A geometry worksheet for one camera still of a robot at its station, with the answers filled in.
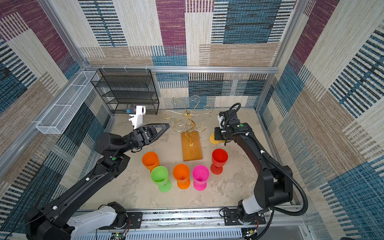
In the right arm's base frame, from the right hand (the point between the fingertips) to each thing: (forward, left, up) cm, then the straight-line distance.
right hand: (217, 136), depth 85 cm
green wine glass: (-19, +32, -7) cm, 37 cm away
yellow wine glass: (+5, 0, -14) cm, 15 cm away
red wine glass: (-12, 0, -2) cm, 12 cm away
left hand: (-17, +22, +30) cm, 41 cm away
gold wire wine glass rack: (+4, +15, -14) cm, 21 cm away
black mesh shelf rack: (+42, +63, +4) cm, 76 cm away
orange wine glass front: (-14, +35, 0) cm, 38 cm away
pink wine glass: (-20, +11, -4) cm, 23 cm away
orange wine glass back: (-18, +20, -5) cm, 28 cm away
